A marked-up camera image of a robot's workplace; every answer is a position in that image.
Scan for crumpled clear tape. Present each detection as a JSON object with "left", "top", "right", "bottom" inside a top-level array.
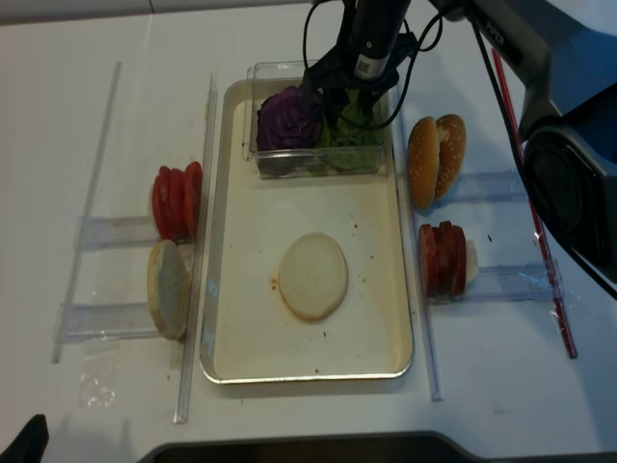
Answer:
[{"left": 79, "top": 372, "right": 115, "bottom": 409}]

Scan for clear rail far left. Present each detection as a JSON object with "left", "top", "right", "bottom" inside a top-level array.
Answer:
[{"left": 51, "top": 62, "right": 123, "bottom": 364}]

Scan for front red meat slice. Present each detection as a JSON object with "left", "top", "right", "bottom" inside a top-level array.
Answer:
[{"left": 418, "top": 224, "right": 439, "bottom": 297}]

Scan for purple cabbage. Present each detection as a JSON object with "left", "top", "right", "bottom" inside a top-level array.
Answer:
[{"left": 256, "top": 86, "right": 323, "bottom": 151}]

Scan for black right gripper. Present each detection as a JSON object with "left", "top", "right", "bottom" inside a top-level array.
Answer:
[{"left": 303, "top": 0, "right": 416, "bottom": 128}]

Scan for white cheese slice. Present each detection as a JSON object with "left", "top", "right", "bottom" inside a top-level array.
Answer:
[{"left": 466, "top": 240, "right": 479, "bottom": 288}]

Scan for rear sesame bun top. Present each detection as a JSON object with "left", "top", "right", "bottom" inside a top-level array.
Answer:
[{"left": 434, "top": 114, "right": 467, "bottom": 201}]

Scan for cream metal tray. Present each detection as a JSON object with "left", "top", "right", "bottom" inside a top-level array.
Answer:
[{"left": 200, "top": 81, "right": 414, "bottom": 384}]

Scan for middle tomato slice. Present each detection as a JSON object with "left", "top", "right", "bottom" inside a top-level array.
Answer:
[{"left": 169, "top": 169, "right": 187, "bottom": 240}]

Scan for red plastic rail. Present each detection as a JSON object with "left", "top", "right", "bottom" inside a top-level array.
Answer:
[{"left": 492, "top": 48, "right": 578, "bottom": 359}]

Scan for tomato slice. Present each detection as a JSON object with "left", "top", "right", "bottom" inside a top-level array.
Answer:
[
  {"left": 183, "top": 162, "right": 202, "bottom": 238},
  {"left": 169, "top": 169, "right": 187, "bottom": 240},
  {"left": 151, "top": 174, "right": 172, "bottom": 240}
]

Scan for green lettuce pile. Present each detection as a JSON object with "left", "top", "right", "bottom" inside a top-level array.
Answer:
[{"left": 314, "top": 118, "right": 383, "bottom": 173}]

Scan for red meat slice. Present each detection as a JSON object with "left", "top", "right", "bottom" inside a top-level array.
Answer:
[
  {"left": 435, "top": 221, "right": 456, "bottom": 294},
  {"left": 450, "top": 226, "right": 467, "bottom": 296},
  {"left": 418, "top": 224, "right": 439, "bottom": 297},
  {"left": 432, "top": 227, "right": 448, "bottom": 294}
]

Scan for clear holder meat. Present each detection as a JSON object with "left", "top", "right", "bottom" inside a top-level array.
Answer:
[{"left": 429, "top": 262, "right": 552, "bottom": 306}]

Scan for clear holder left bun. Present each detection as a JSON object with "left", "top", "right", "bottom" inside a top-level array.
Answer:
[{"left": 54, "top": 303, "right": 159, "bottom": 343}]

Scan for upright bun slice left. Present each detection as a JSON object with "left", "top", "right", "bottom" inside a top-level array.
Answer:
[{"left": 147, "top": 240, "right": 190, "bottom": 340}]

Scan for black object bottom left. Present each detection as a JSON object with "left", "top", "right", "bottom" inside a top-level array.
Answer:
[{"left": 0, "top": 414, "right": 49, "bottom": 463}]

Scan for dark base panel bottom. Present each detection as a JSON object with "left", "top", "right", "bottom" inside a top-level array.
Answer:
[{"left": 141, "top": 433, "right": 483, "bottom": 462}]

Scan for sesame bun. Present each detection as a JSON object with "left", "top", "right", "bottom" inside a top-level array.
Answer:
[
  {"left": 407, "top": 117, "right": 440, "bottom": 210},
  {"left": 434, "top": 114, "right": 467, "bottom": 201}
]

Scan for bun bottom on tray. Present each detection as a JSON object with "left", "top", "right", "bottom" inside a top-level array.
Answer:
[{"left": 278, "top": 232, "right": 348, "bottom": 321}]

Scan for right tomato slice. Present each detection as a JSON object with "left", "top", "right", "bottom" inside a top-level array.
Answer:
[{"left": 183, "top": 162, "right": 202, "bottom": 238}]

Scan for clear rail right of tray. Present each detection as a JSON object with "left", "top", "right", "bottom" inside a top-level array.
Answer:
[{"left": 390, "top": 109, "right": 444, "bottom": 402}]

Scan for clear plastic container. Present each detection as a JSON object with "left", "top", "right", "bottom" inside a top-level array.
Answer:
[{"left": 242, "top": 61, "right": 389, "bottom": 178}]

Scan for front sesame bun top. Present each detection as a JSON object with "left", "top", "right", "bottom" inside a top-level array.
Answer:
[{"left": 407, "top": 117, "right": 440, "bottom": 210}]

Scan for clear holder sesame buns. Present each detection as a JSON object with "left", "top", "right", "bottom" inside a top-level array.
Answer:
[{"left": 433, "top": 171, "right": 527, "bottom": 208}]

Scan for left tomato slice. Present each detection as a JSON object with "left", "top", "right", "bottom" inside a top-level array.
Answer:
[{"left": 151, "top": 174, "right": 172, "bottom": 240}]

